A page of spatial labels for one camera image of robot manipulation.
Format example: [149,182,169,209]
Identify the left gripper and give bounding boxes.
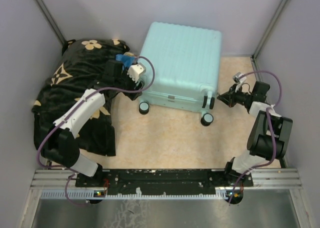
[114,66,144,100]

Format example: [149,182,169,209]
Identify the light blue hard-shell suitcase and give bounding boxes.
[138,22,222,115]

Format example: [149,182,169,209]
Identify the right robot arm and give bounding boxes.
[217,81,293,186]

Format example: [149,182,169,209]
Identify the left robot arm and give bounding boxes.
[36,83,152,187]

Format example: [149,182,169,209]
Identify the suitcase wheel on lid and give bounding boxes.
[202,95,216,110]

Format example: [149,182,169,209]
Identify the blue and yellow shirt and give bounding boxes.
[115,52,138,68]

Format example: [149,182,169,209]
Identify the suitcase wheel at top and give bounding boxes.
[200,113,214,127]

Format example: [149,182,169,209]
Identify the suitcase wheel near front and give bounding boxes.
[138,102,150,115]

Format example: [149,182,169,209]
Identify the black floral fleece blanket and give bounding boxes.
[31,38,130,157]

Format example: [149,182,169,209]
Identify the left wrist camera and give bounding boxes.
[127,63,146,83]

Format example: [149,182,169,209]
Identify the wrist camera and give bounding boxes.
[127,63,146,83]
[232,72,247,92]

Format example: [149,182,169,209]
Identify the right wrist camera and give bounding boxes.
[232,72,247,92]

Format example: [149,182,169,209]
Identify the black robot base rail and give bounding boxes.
[75,169,240,196]

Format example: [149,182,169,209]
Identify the aluminium frame rail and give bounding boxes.
[30,168,302,201]

